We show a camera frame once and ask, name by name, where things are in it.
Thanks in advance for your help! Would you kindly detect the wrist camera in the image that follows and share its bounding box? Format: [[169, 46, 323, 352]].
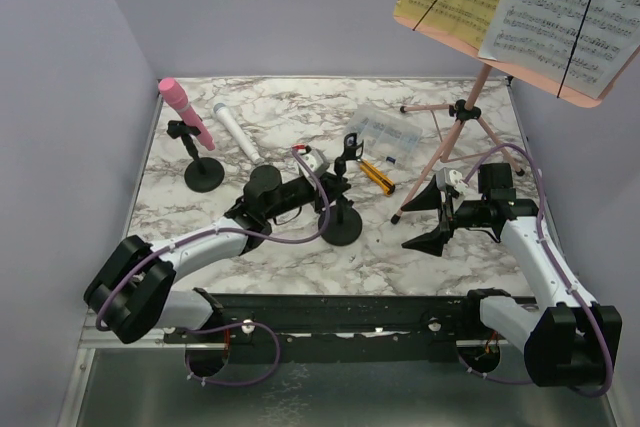
[[435, 168, 469, 198], [292, 144, 329, 183]]

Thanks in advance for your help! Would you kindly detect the clear plastic organizer box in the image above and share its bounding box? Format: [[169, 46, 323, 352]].
[[344, 106, 423, 166]]

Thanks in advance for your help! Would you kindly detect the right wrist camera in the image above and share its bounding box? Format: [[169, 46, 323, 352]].
[[435, 168, 469, 198]]

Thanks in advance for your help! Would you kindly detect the white sheet music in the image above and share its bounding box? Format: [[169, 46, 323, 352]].
[[478, 0, 639, 99]]

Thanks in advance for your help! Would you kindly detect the pink toy microphone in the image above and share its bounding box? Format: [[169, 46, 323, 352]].
[[158, 78, 215, 151]]

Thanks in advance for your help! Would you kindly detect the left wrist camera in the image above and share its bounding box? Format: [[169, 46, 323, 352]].
[[292, 144, 329, 183]]

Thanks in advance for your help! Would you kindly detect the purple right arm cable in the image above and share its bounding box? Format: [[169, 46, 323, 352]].
[[462, 143, 615, 398]]

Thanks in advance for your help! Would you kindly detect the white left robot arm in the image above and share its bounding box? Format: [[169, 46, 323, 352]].
[[83, 165, 351, 344]]

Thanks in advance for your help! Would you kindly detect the white toy microphone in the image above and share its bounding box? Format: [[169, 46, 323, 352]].
[[213, 103, 263, 165]]

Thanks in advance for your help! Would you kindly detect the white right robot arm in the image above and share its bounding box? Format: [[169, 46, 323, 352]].
[[401, 163, 622, 388]]

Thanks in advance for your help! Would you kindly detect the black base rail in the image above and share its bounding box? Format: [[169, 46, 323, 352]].
[[164, 294, 506, 372]]

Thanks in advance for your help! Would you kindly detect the yellow utility knife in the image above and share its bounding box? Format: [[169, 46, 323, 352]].
[[359, 160, 395, 196]]

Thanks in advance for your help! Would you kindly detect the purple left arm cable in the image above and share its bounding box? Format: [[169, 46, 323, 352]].
[[94, 147, 331, 333]]

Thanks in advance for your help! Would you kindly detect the black left mic stand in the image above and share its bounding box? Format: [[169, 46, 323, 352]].
[[167, 120, 225, 193]]

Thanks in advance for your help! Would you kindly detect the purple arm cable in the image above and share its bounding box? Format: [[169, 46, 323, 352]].
[[462, 143, 615, 398], [94, 147, 331, 333]]

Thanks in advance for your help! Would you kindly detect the pink music stand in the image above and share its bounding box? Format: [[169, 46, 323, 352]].
[[391, 14, 615, 225]]

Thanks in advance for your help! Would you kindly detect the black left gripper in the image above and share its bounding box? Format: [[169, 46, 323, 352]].
[[264, 170, 351, 221]]

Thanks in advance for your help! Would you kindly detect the black round-base mic stand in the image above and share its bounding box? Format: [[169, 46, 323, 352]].
[[318, 133, 364, 247]]

